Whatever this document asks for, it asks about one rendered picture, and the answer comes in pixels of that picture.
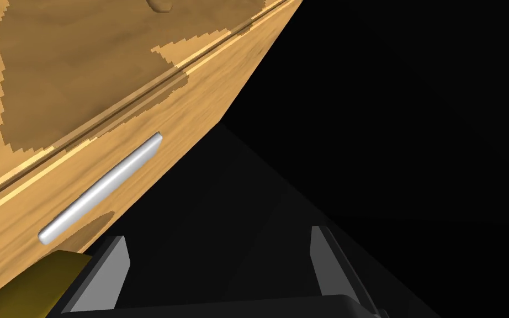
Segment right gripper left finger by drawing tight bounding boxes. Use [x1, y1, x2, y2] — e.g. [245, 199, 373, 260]
[59, 235, 131, 315]

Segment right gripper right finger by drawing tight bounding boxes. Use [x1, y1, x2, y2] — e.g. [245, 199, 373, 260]
[309, 225, 390, 318]

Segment light wooden drawer front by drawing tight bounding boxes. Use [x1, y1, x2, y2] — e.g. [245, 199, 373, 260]
[0, 0, 304, 311]
[0, 0, 287, 208]

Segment light wooden drawer cabinet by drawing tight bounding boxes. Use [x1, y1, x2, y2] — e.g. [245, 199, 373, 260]
[0, 0, 304, 311]

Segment silver bar drawer handle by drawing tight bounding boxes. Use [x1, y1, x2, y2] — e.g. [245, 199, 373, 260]
[38, 131, 164, 246]

